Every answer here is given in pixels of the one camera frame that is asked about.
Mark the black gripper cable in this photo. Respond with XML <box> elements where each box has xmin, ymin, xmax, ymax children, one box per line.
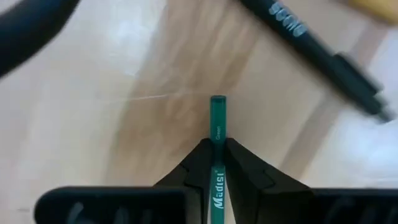
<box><xmin>0</xmin><ymin>0</ymin><xmax>81</xmax><ymax>78</ymax></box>

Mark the yellow wooden pencil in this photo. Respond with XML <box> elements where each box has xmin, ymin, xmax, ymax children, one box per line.
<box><xmin>341</xmin><ymin>0</ymin><xmax>398</xmax><ymax>26</ymax></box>

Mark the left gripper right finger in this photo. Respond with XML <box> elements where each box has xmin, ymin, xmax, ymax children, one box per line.
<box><xmin>224</xmin><ymin>138</ymin><xmax>315</xmax><ymax>224</ymax></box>

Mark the black pen with print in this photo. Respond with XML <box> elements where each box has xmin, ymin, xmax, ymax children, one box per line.
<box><xmin>239</xmin><ymin>0</ymin><xmax>396</xmax><ymax>123</ymax></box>

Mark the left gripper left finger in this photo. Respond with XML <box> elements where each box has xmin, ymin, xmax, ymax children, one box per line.
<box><xmin>154</xmin><ymin>138</ymin><xmax>215</xmax><ymax>224</ymax></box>

